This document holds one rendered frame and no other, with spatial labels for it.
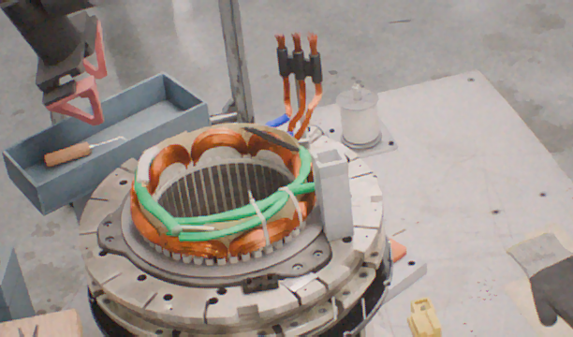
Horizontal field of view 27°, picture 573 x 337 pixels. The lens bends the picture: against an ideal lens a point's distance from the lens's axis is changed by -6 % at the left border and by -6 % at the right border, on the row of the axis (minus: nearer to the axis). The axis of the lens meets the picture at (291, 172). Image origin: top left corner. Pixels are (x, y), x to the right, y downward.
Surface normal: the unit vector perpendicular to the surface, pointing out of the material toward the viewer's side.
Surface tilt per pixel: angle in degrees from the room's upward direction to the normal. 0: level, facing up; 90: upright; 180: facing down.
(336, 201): 90
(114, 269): 0
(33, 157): 90
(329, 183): 90
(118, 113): 90
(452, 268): 0
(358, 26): 0
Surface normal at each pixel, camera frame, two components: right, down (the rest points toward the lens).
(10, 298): 0.99, -0.05
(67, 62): -0.42, -0.60
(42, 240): -0.11, -0.80
